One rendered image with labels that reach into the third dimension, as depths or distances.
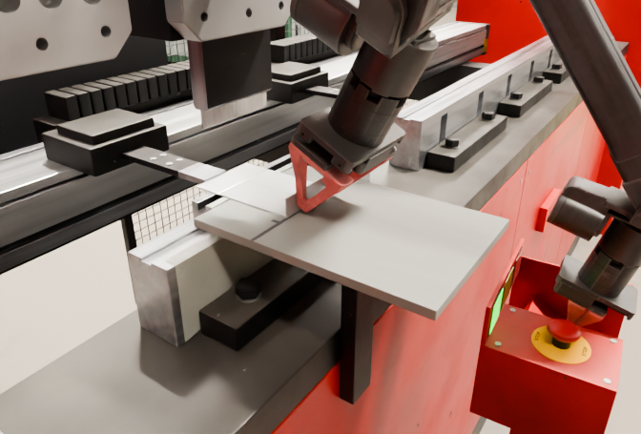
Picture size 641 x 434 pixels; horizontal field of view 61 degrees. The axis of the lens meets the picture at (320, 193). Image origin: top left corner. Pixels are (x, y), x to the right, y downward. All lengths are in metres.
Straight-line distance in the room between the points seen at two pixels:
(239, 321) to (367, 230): 0.16
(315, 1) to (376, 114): 0.11
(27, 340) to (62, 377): 1.59
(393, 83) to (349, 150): 0.07
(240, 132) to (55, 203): 0.35
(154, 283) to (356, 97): 0.27
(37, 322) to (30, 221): 1.51
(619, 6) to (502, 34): 0.48
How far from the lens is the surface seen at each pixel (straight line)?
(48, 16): 0.41
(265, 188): 0.61
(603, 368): 0.77
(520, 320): 0.81
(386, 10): 0.39
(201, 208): 0.60
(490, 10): 2.71
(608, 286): 0.81
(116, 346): 0.61
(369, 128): 0.48
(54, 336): 2.16
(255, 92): 0.60
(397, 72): 0.45
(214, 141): 0.92
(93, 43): 0.42
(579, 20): 0.70
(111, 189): 0.81
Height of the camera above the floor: 1.25
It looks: 25 degrees down
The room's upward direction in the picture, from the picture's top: straight up
